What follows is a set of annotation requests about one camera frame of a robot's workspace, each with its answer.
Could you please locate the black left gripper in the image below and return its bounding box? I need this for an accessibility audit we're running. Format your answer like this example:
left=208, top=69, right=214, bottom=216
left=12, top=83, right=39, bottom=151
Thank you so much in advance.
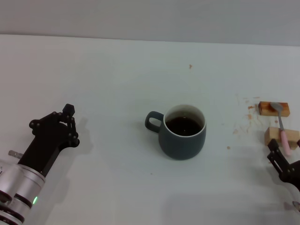
left=17, top=103, right=80, bottom=177

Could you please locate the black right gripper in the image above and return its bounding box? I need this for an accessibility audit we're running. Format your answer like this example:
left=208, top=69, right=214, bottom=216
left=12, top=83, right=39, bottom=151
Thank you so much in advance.
left=267, top=138, right=300, bottom=186

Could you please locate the pink handled metal spoon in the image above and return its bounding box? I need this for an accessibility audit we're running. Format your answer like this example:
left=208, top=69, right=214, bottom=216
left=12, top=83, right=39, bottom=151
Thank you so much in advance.
left=270, top=102, right=293, bottom=157

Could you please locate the grey ceramic cup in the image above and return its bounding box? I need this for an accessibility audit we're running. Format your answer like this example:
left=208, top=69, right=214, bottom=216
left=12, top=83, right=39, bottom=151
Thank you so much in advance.
left=144, top=104, right=207, bottom=161

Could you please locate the plain light wooden block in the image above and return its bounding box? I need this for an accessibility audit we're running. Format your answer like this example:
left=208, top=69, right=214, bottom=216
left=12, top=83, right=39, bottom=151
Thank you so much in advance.
left=264, top=127, right=300, bottom=151

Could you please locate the brown stained wooden block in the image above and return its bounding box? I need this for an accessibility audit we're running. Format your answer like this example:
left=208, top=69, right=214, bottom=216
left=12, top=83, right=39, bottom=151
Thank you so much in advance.
left=258, top=101, right=291, bottom=117

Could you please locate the dark brown coffee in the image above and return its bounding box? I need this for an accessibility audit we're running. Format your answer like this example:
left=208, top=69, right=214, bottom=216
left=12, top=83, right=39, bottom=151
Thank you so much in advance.
left=165, top=116, right=203, bottom=137

